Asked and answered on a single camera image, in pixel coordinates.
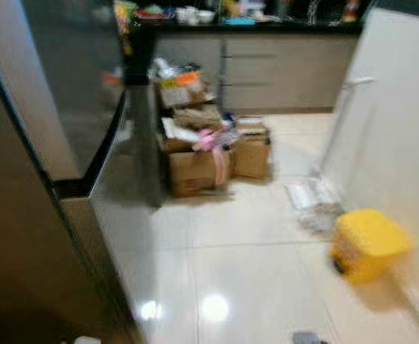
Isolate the steel fridge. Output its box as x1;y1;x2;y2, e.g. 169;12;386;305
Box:
0;0;164;344

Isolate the large cardboard box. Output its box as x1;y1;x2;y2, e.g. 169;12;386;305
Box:
162;135;234;199

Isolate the cardboard box with orange label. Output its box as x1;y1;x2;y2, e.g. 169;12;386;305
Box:
155;60;212;109

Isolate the brown paper bag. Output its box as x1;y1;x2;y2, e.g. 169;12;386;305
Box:
171;103;227;132

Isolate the pink ribbon cloth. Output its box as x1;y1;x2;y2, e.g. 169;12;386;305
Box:
194;128;232;189

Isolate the small cardboard box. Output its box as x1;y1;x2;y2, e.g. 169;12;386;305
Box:
230;118;273;181

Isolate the teal plate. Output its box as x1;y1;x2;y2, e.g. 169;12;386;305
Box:
222;15;258;27

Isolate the clear plastic bag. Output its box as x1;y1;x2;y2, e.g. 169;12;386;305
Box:
284;175;347;238

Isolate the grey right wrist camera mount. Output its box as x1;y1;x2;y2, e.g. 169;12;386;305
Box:
291;330;329;344

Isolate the white cabinet with handle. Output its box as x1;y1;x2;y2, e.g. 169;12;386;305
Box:
313;4;419;316

